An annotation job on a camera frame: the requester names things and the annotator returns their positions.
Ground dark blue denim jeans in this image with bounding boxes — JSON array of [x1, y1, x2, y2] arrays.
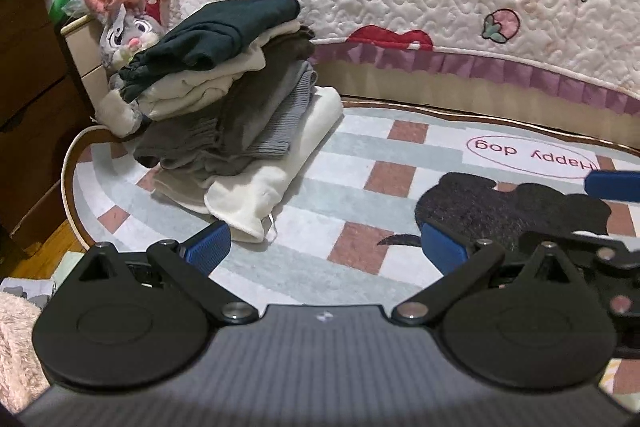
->
[[119, 0, 300, 102]]

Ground checkered Happy dog rug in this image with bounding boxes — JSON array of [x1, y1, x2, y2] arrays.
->
[[63, 102, 639, 309]]

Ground folded dark grey garment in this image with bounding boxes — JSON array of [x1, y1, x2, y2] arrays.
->
[[134, 27, 317, 179]]

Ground folded grey knit sweater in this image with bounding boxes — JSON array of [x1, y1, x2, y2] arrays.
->
[[212, 60, 317, 165]]

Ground folded cream top garment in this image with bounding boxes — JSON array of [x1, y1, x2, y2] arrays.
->
[[94, 18, 303, 139]]

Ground pink fluffy fabric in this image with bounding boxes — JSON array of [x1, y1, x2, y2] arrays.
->
[[0, 293, 50, 413]]

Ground brown wooden dresser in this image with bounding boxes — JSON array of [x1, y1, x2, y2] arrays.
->
[[1, 0, 91, 254]]

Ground grey rabbit plush toy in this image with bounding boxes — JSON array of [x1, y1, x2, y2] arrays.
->
[[81, 0, 166, 90]]

